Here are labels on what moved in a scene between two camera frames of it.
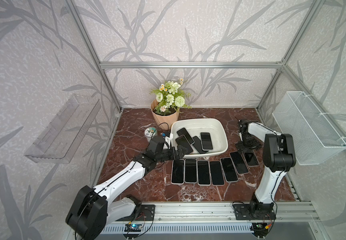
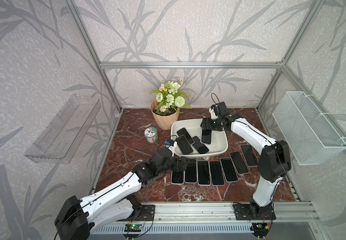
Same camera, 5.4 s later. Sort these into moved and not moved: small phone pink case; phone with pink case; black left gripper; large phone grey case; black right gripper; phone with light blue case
Moved: black right gripper; black left gripper
Not moved: phone with pink case; phone with light blue case; large phone grey case; small phone pink case
